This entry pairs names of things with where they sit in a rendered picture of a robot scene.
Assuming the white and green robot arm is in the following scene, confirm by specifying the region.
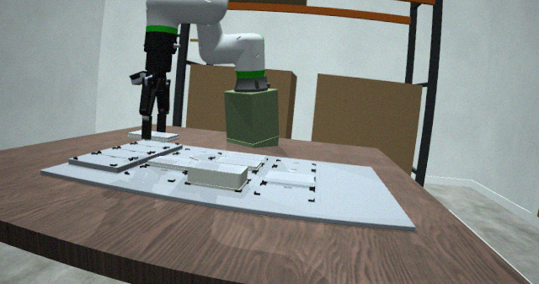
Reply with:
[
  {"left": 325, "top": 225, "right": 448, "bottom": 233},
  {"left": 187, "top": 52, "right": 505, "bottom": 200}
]
[{"left": 144, "top": 0, "right": 270, "bottom": 93}]

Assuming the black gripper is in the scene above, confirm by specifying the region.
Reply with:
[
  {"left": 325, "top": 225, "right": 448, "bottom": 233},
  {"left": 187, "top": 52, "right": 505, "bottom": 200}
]
[{"left": 139, "top": 52, "right": 173, "bottom": 140}]

